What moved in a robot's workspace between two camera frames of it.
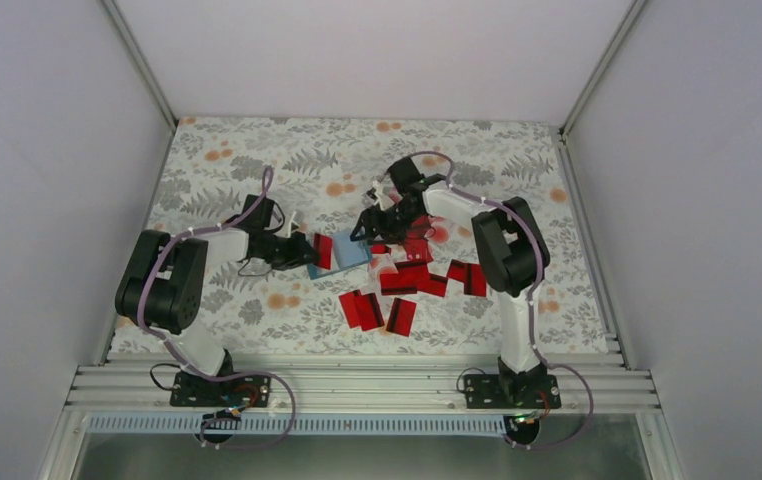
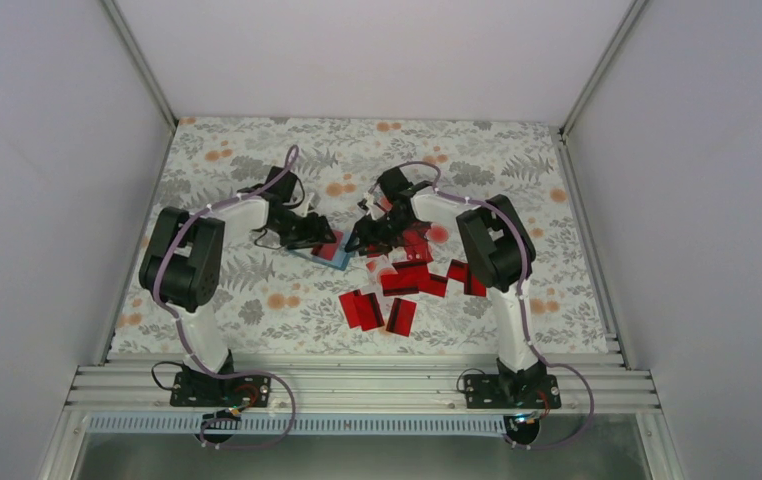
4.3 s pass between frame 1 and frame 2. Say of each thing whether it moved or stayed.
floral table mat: stayed
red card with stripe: moved
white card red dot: stayed
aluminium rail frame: stayed
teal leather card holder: moved
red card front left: stayed
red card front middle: stayed
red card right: stayed
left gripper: moved
